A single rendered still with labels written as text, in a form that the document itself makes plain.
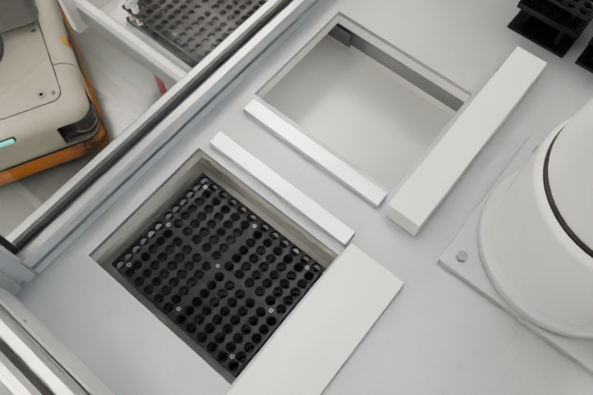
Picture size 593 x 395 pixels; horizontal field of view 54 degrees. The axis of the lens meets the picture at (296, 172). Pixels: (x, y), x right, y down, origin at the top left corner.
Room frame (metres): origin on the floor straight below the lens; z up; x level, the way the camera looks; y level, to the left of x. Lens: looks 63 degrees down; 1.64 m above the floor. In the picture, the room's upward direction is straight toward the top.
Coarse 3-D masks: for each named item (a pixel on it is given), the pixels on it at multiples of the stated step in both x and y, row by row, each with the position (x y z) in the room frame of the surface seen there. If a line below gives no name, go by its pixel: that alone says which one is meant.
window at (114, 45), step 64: (0, 0) 0.33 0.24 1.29; (64, 0) 0.37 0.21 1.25; (128, 0) 0.42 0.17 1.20; (192, 0) 0.48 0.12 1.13; (256, 0) 0.56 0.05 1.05; (0, 64) 0.31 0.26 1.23; (64, 64) 0.35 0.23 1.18; (128, 64) 0.40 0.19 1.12; (192, 64) 0.46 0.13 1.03; (0, 128) 0.28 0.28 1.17; (64, 128) 0.32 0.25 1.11; (128, 128) 0.37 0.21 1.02; (0, 192) 0.25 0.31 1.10; (64, 192) 0.29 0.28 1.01
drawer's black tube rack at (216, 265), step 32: (224, 192) 0.34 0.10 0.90; (192, 224) 0.30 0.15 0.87; (224, 224) 0.29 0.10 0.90; (256, 224) 0.29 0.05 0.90; (160, 256) 0.25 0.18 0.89; (192, 256) 0.25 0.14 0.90; (224, 256) 0.25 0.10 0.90; (256, 256) 0.25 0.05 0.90; (288, 256) 0.25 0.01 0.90; (160, 288) 0.20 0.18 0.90; (192, 288) 0.20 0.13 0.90; (224, 288) 0.20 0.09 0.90; (256, 288) 0.20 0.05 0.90; (288, 288) 0.20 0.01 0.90; (192, 320) 0.16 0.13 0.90; (224, 320) 0.16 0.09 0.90; (256, 320) 0.17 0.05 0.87; (224, 352) 0.12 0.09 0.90; (256, 352) 0.13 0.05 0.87
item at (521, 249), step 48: (528, 144) 0.39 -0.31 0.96; (576, 144) 0.25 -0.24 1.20; (528, 192) 0.25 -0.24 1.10; (576, 192) 0.21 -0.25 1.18; (480, 240) 0.24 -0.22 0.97; (528, 240) 0.21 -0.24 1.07; (576, 240) 0.19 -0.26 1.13; (480, 288) 0.19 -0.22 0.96; (528, 288) 0.17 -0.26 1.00; (576, 288) 0.16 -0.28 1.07; (576, 336) 0.13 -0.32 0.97
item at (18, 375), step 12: (0, 348) 0.09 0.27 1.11; (0, 360) 0.08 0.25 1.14; (12, 360) 0.08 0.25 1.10; (0, 372) 0.06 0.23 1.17; (12, 372) 0.07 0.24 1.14; (24, 372) 0.07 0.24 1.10; (0, 384) 0.05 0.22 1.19; (12, 384) 0.05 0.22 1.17; (24, 384) 0.06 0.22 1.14; (36, 384) 0.06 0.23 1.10
